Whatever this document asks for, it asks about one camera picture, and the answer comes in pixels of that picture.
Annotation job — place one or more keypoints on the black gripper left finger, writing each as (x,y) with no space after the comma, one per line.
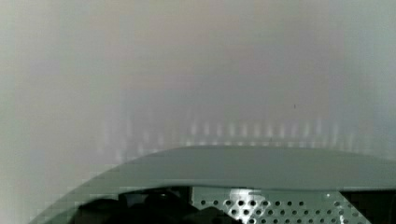
(172,205)

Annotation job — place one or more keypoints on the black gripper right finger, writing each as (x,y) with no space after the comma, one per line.
(378,206)

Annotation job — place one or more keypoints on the green plastic strainer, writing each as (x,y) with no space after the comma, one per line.
(277,168)

